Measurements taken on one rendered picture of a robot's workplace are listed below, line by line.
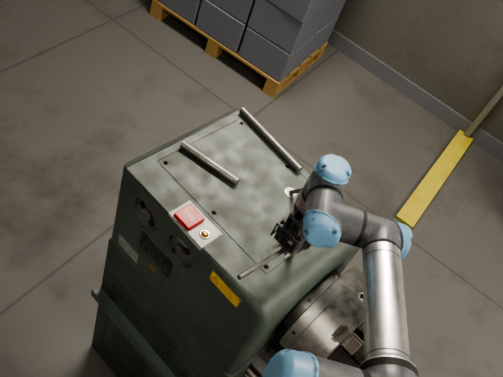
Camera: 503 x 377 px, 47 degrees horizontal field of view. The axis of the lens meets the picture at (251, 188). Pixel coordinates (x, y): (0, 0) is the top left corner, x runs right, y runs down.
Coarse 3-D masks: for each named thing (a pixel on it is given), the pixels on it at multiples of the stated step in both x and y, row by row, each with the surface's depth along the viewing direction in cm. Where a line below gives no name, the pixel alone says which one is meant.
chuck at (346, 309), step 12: (348, 288) 155; (360, 288) 157; (336, 300) 153; (348, 300) 153; (324, 312) 152; (336, 312) 152; (348, 312) 151; (360, 312) 152; (312, 324) 152; (324, 324) 151; (336, 324) 151; (348, 324) 150; (360, 324) 162; (300, 336) 154; (312, 336) 152; (324, 336) 151; (300, 348) 155; (312, 348) 153; (324, 348) 151; (336, 348) 152
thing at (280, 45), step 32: (160, 0) 396; (192, 0) 380; (224, 0) 367; (256, 0) 353; (288, 0) 340; (320, 0) 344; (224, 32) 381; (256, 32) 367; (288, 32) 354; (320, 32) 393; (256, 64) 381; (288, 64) 371
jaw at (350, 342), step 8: (344, 328) 151; (336, 336) 151; (344, 336) 150; (352, 336) 151; (344, 344) 151; (352, 344) 151; (360, 344) 150; (352, 352) 150; (360, 352) 154; (360, 360) 157
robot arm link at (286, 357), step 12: (276, 360) 88; (288, 360) 84; (300, 360) 84; (312, 360) 85; (324, 360) 87; (264, 372) 91; (276, 372) 86; (288, 372) 83; (300, 372) 83; (312, 372) 83; (324, 372) 84; (336, 372) 85; (348, 372) 86; (360, 372) 87
